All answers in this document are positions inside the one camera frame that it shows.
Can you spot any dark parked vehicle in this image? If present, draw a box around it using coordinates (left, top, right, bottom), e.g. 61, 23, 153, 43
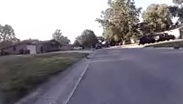
137, 34, 157, 46
154, 31, 177, 43

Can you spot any small tree behind house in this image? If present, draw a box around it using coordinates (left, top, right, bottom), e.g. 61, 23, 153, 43
50, 27, 71, 48

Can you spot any grass verge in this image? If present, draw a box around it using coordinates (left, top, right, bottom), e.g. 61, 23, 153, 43
144, 39, 183, 55

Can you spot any house behind trees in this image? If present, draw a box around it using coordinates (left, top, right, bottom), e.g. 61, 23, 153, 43
156, 23, 183, 43

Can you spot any grey asphalt road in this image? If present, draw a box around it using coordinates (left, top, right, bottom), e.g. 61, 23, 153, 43
50, 38, 183, 104

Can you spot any broad green tree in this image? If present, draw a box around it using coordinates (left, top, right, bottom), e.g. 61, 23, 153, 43
139, 1, 178, 36

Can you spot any low house with garage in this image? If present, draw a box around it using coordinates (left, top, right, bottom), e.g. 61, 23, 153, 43
0, 35, 63, 59

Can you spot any tall tree behind house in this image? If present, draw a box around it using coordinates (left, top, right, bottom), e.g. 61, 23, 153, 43
0, 22, 21, 45

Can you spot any white car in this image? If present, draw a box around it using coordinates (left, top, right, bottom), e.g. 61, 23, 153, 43
72, 45, 84, 51

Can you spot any round dark tree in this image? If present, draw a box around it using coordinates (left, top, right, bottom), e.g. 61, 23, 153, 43
75, 27, 100, 51

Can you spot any grey concrete gutter strip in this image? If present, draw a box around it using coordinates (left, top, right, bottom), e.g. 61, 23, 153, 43
0, 51, 101, 104

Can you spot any green grass lawn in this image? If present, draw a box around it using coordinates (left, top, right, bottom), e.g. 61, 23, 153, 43
0, 45, 95, 104

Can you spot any large green tree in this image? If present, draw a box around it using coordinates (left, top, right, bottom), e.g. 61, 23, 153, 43
92, 0, 147, 49

